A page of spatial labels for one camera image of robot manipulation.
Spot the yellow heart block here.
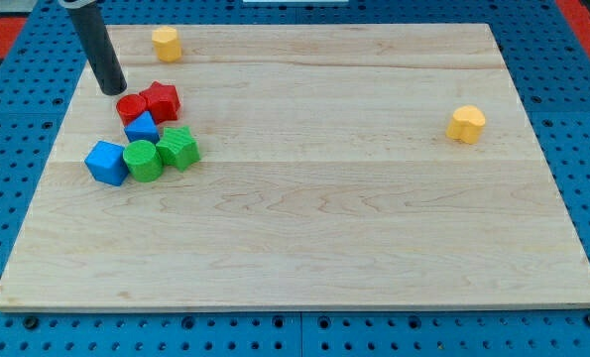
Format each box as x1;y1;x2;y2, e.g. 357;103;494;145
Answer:
445;105;486;145

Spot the blue cube block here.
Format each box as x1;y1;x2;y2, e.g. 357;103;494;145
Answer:
84;141;129;186

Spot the red cylinder block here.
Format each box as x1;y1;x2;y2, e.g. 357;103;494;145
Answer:
115;94;147;126

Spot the yellow hexagon block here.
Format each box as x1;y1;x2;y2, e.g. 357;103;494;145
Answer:
152;26;181;62

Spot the light wooden board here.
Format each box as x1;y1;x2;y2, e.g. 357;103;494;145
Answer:
0;24;590;312

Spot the green cylinder block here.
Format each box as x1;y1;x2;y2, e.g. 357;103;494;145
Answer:
123;140;164;182

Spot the red star block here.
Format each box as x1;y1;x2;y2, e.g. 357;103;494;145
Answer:
139;81;180;125

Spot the blue triangular block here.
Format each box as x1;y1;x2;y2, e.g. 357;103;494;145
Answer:
124;111;160;144

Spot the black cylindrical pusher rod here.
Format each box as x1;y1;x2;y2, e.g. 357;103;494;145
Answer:
59;0;127;96

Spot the green star block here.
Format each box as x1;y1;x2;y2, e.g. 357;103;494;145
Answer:
156;126;201;172

